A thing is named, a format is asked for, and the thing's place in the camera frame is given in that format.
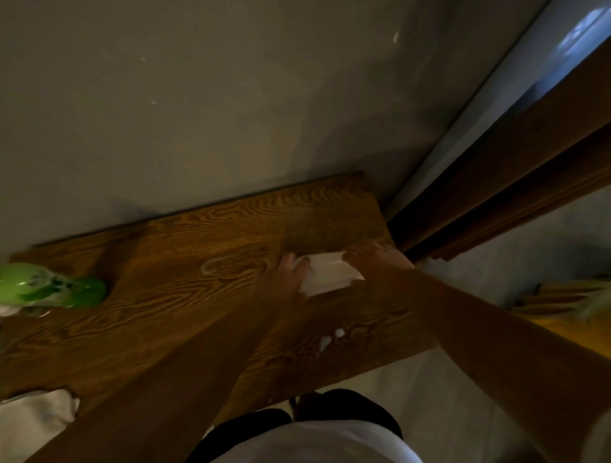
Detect person's left hand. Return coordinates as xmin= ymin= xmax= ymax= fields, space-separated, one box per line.
xmin=248 ymin=252 xmax=312 ymax=313

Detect person's right hand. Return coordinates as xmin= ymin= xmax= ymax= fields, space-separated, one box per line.
xmin=342 ymin=239 xmax=417 ymax=290

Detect white paper towel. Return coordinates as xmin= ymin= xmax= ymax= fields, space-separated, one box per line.
xmin=292 ymin=251 xmax=366 ymax=298

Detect person's right forearm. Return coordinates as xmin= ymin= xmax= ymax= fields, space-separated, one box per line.
xmin=382 ymin=267 xmax=611 ymax=463

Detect person's left forearm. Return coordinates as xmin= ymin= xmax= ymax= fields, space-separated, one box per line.
xmin=26 ymin=298 xmax=292 ymax=463

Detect white paper scrap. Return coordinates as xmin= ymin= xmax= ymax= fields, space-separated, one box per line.
xmin=318 ymin=328 xmax=346 ymax=353

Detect person's black shorts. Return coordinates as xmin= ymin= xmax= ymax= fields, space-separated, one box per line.
xmin=185 ymin=388 xmax=404 ymax=463

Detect person's white shirt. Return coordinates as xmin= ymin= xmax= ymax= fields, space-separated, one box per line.
xmin=210 ymin=419 xmax=424 ymax=463

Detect yellow wooden object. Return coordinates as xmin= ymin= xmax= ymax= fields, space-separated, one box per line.
xmin=512 ymin=280 xmax=611 ymax=361

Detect green spray bottle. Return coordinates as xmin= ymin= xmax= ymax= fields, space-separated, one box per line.
xmin=0 ymin=263 xmax=108 ymax=316

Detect white cloth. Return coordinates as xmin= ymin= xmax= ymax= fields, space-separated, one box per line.
xmin=0 ymin=388 xmax=81 ymax=463

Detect brown wooden door frame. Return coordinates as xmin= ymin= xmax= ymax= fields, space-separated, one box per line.
xmin=386 ymin=36 xmax=611 ymax=264

